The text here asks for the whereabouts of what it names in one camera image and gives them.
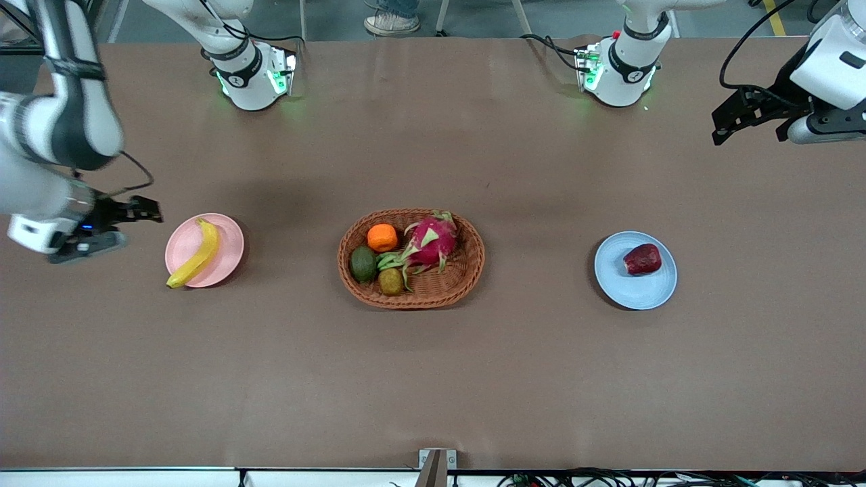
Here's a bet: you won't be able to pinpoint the brown table cover sheet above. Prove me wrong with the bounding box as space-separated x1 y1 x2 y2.
0 35 866 472

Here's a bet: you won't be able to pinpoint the brown wicker basket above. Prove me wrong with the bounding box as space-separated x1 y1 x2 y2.
338 208 486 310

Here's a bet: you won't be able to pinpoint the pink plate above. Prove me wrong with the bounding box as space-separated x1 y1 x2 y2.
165 213 245 289

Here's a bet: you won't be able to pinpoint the blue plate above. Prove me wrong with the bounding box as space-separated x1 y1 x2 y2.
594 231 677 311

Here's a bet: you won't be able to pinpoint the aluminium frame profile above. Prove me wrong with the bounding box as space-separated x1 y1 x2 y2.
0 5 48 56

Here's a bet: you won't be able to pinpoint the yellow banana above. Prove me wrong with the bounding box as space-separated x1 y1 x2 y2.
166 218 221 289

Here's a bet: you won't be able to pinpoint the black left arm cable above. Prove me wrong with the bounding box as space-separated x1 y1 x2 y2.
719 0 798 93

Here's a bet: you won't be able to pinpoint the pink dragon fruit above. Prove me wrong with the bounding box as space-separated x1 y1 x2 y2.
376 210 461 292

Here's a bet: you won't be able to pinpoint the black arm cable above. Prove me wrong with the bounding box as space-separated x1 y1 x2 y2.
101 152 156 198
719 0 798 93

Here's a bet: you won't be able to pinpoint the orange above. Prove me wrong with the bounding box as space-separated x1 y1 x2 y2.
367 224 398 253

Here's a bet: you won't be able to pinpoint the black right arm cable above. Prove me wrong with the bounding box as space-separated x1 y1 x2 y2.
101 152 156 198

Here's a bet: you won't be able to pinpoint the black base power cable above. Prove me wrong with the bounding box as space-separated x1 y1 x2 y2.
520 33 591 72

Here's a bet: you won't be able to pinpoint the metal table edge bracket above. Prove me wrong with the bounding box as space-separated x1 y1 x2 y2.
419 448 457 487

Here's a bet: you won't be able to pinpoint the white sneaker shoe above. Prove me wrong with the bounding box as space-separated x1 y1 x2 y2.
364 12 421 37

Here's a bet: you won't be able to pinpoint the green avocado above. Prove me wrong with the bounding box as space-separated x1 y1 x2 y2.
350 245 378 284

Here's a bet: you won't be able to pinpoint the tangled black cables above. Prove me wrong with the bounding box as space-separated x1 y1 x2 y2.
497 467 866 487

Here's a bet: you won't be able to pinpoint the dark red apple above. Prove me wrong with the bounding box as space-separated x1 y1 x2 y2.
623 243 662 276

